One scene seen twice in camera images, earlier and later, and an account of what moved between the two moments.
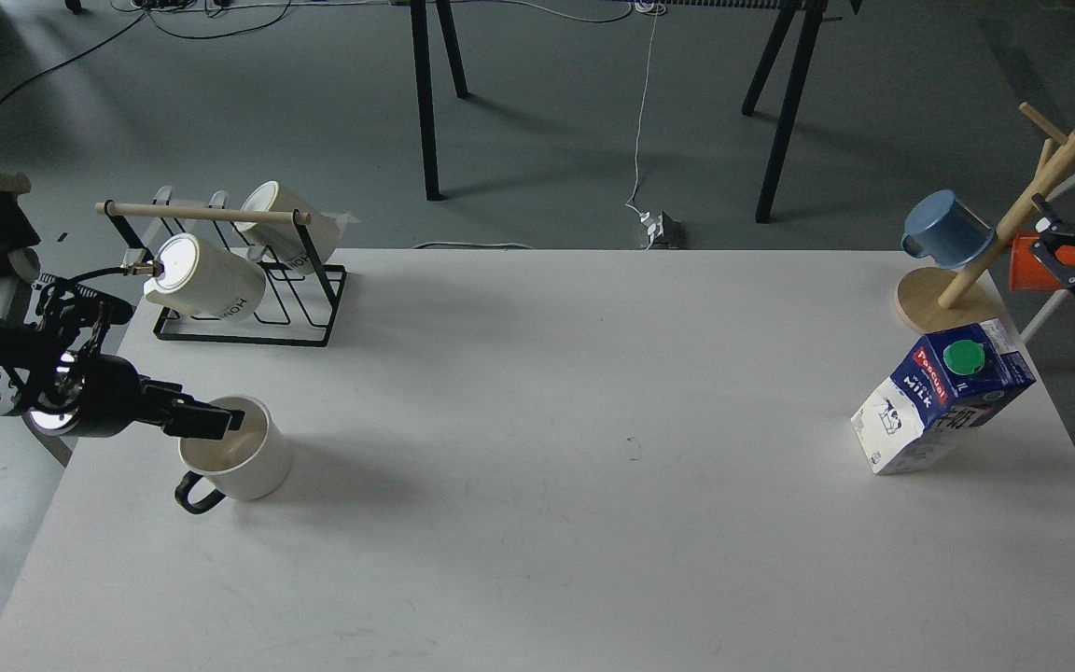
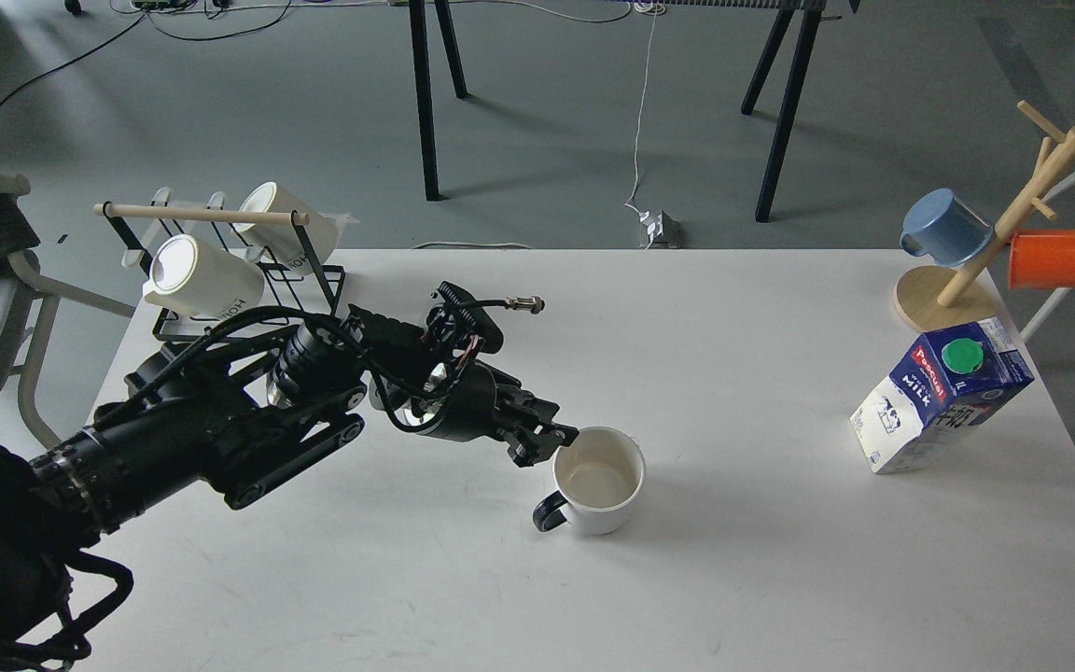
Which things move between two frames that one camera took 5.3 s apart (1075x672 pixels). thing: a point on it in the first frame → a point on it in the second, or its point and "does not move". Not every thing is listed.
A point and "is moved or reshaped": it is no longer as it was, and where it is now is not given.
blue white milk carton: (951, 379) does not move
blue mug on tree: (938, 225) does not move
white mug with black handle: (252, 462) is moved or reshaped
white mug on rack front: (203, 281) does not move
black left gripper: (99, 396) → (467, 400)
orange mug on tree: (1028, 271) does not move
